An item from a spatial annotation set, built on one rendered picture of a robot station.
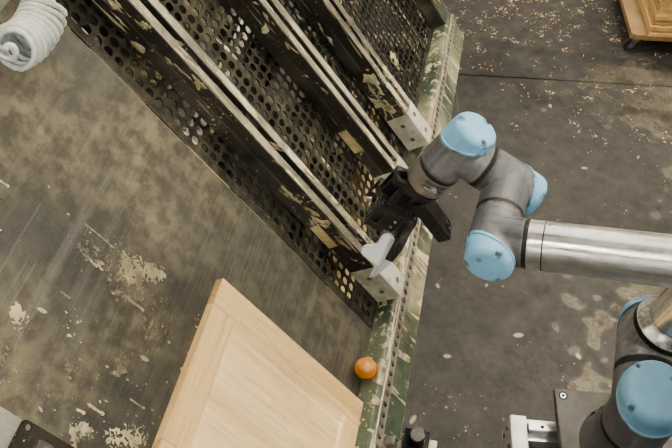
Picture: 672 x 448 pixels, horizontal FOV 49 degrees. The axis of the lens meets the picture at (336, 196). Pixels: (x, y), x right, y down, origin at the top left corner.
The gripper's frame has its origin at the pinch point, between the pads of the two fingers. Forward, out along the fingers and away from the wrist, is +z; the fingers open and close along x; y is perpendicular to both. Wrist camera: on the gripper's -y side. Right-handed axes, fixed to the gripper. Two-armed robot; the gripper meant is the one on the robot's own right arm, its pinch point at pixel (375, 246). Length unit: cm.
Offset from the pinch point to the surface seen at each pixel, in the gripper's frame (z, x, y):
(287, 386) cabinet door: 27.2, 18.6, 3.1
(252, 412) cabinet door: 24.5, 27.2, 10.2
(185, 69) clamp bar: -3.0, -20.5, 44.0
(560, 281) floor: 82, -90, -126
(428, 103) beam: 31, -88, -31
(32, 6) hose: -27, 7, 67
